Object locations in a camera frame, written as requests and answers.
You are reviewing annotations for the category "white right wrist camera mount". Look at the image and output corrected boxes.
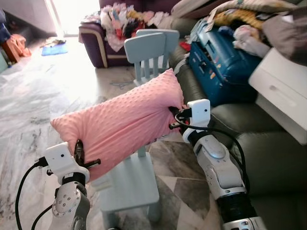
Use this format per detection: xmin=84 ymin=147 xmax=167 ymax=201
xmin=186 ymin=99 xmax=212 ymax=143

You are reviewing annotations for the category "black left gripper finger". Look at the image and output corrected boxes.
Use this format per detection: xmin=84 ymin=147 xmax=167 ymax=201
xmin=74 ymin=139 xmax=86 ymax=166

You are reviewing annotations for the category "white drawer cabinet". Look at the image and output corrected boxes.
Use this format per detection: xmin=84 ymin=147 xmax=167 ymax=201
xmin=248 ymin=47 xmax=307 ymax=145

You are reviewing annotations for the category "blue suitcase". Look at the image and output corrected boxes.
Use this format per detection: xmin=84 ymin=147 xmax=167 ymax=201
xmin=188 ymin=19 xmax=264 ymax=107

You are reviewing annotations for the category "colourful clothes pile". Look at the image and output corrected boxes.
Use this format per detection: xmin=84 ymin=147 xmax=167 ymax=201
xmin=98 ymin=2 xmax=176 ymax=52

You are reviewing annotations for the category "orange bag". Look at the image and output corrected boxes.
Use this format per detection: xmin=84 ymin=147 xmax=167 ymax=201
xmin=2 ymin=34 xmax=32 ymax=63

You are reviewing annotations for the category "pink dotted plush pillow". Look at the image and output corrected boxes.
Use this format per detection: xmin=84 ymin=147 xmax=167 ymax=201
xmin=50 ymin=68 xmax=184 ymax=183

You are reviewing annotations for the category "pink white garment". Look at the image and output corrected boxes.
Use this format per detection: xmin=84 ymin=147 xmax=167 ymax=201
xmin=233 ymin=24 xmax=272 ymax=59

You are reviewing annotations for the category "blue floor mat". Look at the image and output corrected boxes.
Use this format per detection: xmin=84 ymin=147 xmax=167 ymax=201
xmin=41 ymin=41 xmax=69 ymax=57

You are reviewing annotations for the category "light blue child chair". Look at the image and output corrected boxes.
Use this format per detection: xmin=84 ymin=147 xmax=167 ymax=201
xmin=98 ymin=144 xmax=161 ymax=230
xmin=124 ymin=29 xmax=180 ymax=87

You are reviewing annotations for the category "grey-green leather sofa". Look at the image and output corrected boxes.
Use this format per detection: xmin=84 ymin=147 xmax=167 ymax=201
xmin=168 ymin=43 xmax=307 ymax=230

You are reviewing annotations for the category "purple sofa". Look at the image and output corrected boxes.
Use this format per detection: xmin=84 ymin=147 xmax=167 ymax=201
xmin=78 ymin=0 xmax=192 ymax=69

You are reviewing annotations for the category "yellow patterned blanket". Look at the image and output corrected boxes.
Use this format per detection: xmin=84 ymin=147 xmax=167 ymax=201
xmin=206 ymin=0 xmax=300 ymax=32

